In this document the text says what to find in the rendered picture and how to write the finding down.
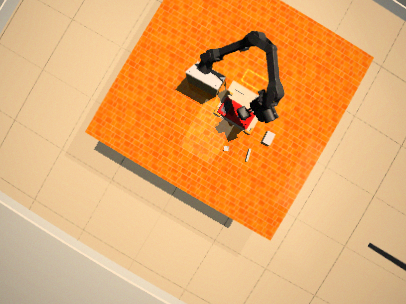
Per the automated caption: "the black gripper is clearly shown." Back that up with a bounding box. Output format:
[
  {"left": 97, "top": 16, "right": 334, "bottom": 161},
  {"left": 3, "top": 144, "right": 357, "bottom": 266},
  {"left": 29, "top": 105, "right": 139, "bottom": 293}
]
[{"left": 236, "top": 98, "right": 262, "bottom": 120}]

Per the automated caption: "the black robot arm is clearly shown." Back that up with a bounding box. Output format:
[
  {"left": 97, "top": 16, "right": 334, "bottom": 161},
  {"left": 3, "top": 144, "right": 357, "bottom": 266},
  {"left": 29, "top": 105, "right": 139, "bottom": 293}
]
[{"left": 196, "top": 30, "right": 285, "bottom": 124}]

